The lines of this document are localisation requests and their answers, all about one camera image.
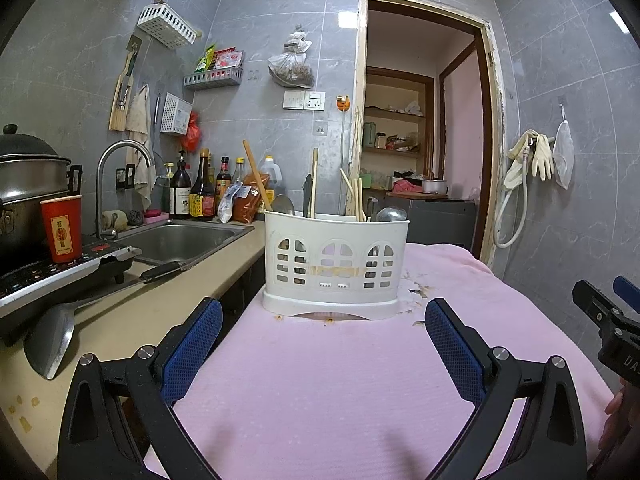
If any worn wooden door frame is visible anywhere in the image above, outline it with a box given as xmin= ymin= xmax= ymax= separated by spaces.
xmin=350 ymin=0 xmax=506 ymax=269

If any white wall box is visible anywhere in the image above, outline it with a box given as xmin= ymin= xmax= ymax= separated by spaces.
xmin=160 ymin=92 xmax=194 ymax=135

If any white hose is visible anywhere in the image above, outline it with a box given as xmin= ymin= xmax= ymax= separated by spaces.
xmin=494 ymin=137 xmax=539 ymax=249

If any red chili powder bag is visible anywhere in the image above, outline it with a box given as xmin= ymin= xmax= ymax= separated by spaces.
xmin=232 ymin=174 xmax=276 ymax=224

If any person's right hand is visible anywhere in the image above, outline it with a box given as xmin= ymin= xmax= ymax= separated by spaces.
xmin=600 ymin=385 xmax=632 ymax=451

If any white blue plastic bag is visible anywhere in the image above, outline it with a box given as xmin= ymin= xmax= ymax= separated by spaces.
xmin=217 ymin=184 xmax=251 ymax=224

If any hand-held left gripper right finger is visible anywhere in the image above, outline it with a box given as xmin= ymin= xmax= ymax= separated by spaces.
xmin=425 ymin=298 xmax=587 ymax=480

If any red paper cup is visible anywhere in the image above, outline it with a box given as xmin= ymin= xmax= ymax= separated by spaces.
xmin=40 ymin=195 xmax=84 ymax=265

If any thin white cable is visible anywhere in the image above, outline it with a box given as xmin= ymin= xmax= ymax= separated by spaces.
xmin=339 ymin=110 xmax=349 ymax=172

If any soy sauce bottle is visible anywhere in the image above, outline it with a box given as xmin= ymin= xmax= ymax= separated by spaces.
xmin=189 ymin=148 xmax=217 ymax=222

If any pink towel cloth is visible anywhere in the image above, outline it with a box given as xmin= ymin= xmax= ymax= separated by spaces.
xmin=144 ymin=242 xmax=619 ymax=480

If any wall switch socket panel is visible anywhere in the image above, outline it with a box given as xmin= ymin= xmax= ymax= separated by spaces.
xmin=283 ymin=90 xmax=326 ymax=110

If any green snack packet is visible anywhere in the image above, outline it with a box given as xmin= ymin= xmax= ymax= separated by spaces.
xmin=195 ymin=44 xmax=217 ymax=74

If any plastic oil jug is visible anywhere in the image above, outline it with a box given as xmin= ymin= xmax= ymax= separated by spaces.
xmin=260 ymin=155 xmax=284 ymax=202

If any red plastic bag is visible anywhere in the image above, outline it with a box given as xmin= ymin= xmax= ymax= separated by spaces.
xmin=186 ymin=110 xmax=205 ymax=150

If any metal cooking spatula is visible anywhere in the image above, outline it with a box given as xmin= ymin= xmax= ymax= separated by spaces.
xmin=24 ymin=261 xmax=184 ymax=380

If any dark bottle white label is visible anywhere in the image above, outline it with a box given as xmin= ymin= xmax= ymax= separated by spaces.
xmin=169 ymin=151 xmax=194 ymax=220

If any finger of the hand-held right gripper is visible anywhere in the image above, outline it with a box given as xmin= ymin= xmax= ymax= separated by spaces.
xmin=612 ymin=275 xmax=640 ymax=313
xmin=572 ymin=280 xmax=640 ymax=336

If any large steel pot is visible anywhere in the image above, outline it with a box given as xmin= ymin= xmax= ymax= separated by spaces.
xmin=0 ymin=125 xmax=83 ymax=269

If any black induction cooker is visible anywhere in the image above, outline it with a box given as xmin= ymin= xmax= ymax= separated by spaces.
xmin=0 ymin=241 xmax=137 ymax=347

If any white plastic utensil basket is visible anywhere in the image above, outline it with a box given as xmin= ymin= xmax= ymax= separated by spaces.
xmin=262 ymin=210 xmax=411 ymax=322

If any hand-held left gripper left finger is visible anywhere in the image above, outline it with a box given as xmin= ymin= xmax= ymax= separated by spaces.
xmin=57 ymin=297 xmax=224 ymax=480

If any white slotted wall basket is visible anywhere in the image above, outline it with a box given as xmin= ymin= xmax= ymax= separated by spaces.
xmin=137 ymin=4 xmax=199 ymax=50

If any clear bag of dried goods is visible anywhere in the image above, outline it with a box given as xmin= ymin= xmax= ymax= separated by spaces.
xmin=267 ymin=25 xmax=316 ymax=86

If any beige scrubber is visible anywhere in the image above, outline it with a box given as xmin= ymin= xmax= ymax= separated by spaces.
xmin=101 ymin=211 xmax=129 ymax=234

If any small dark sauce bottle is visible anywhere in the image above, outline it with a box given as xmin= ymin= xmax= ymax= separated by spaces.
xmin=216 ymin=156 xmax=233 ymax=199

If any grey wall shelf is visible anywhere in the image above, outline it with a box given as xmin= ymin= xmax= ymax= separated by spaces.
xmin=183 ymin=67 xmax=245 ymax=92

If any white mesh bag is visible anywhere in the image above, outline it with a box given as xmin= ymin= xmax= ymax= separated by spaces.
xmin=552 ymin=105 xmax=575 ymax=190

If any hanging wooden board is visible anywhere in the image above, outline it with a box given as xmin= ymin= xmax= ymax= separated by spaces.
xmin=109 ymin=75 xmax=134 ymax=132

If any beige rubber glove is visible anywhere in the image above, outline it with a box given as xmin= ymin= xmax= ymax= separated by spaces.
xmin=532 ymin=132 xmax=555 ymax=181
xmin=504 ymin=130 xmax=534 ymax=191

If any steel sink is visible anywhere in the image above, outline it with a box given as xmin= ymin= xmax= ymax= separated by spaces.
xmin=117 ymin=219 xmax=256 ymax=267

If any hanging metal turner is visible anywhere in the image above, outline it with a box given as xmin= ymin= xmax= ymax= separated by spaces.
xmin=125 ymin=35 xmax=143 ymax=77

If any steel faucet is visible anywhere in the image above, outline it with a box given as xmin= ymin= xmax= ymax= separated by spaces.
xmin=96 ymin=141 xmax=156 ymax=241

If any wooden shelf unit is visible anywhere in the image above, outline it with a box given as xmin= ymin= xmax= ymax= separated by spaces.
xmin=363 ymin=66 xmax=435 ymax=187

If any red snack packet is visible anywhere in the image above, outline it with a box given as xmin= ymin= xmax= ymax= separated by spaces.
xmin=215 ymin=47 xmax=246 ymax=70

